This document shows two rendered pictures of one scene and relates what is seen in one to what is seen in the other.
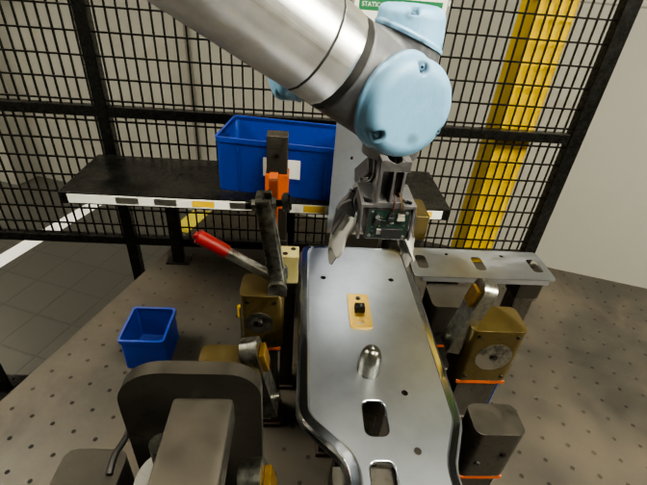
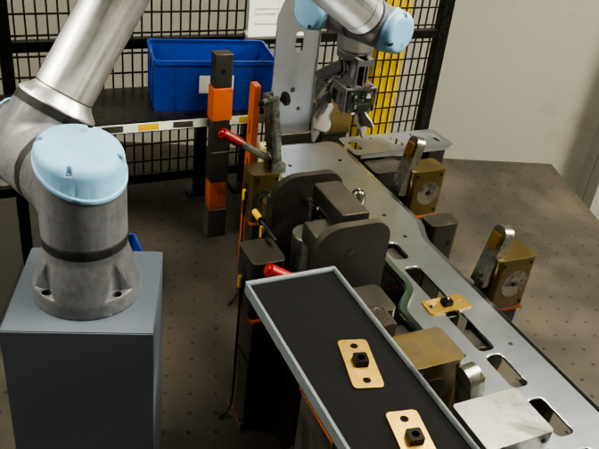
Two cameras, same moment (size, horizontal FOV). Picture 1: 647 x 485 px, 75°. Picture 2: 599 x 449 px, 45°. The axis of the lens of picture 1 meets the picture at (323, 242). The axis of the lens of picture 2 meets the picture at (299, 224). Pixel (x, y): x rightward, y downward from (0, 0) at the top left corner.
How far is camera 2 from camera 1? 0.97 m
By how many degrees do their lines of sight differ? 20
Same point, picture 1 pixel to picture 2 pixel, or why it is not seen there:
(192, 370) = (313, 174)
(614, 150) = (471, 38)
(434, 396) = (402, 214)
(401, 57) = (396, 12)
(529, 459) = not seen: hidden behind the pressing
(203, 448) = (343, 192)
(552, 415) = (467, 257)
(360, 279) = (317, 162)
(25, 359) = not seen: outside the picture
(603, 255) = (480, 153)
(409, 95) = (401, 27)
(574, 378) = (478, 232)
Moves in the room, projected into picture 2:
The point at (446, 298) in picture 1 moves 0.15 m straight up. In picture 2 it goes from (382, 167) to (393, 110)
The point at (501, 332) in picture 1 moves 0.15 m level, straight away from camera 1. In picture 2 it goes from (430, 171) to (433, 144)
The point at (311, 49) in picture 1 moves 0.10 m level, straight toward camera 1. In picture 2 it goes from (368, 13) to (399, 33)
